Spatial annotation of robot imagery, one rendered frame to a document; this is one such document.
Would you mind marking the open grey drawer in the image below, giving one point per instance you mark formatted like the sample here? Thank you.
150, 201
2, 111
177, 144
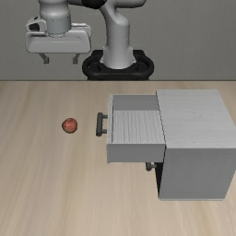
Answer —
135, 129

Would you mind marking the grey cabinet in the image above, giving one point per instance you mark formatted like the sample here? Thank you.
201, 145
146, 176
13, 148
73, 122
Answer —
193, 138

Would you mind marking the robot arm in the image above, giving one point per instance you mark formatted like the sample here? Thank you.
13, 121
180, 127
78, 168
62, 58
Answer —
118, 37

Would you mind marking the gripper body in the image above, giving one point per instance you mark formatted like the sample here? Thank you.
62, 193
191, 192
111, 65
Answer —
58, 41

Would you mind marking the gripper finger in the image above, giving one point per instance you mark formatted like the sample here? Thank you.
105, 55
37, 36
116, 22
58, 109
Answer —
45, 58
75, 58

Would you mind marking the red peach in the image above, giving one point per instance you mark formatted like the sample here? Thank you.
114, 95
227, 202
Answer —
69, 125

